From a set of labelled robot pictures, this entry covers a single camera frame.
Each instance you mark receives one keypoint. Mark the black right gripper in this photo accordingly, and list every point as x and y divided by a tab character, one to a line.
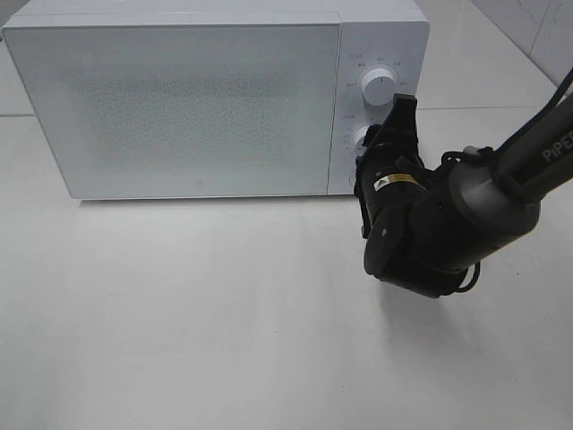
387	185

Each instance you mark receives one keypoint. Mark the white microwave oven body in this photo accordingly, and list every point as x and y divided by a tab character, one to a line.
371	33

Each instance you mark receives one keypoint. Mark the upper white power knob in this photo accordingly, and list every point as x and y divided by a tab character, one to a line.
378	85

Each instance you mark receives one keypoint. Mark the white microwave door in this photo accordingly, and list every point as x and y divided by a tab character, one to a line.
162	112

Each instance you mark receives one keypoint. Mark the white timer knob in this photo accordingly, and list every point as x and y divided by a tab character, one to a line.
358	139

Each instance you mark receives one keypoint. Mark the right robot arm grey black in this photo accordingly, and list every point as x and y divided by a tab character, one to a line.
428	230

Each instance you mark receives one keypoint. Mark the round white door button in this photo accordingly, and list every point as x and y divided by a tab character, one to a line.
352	178

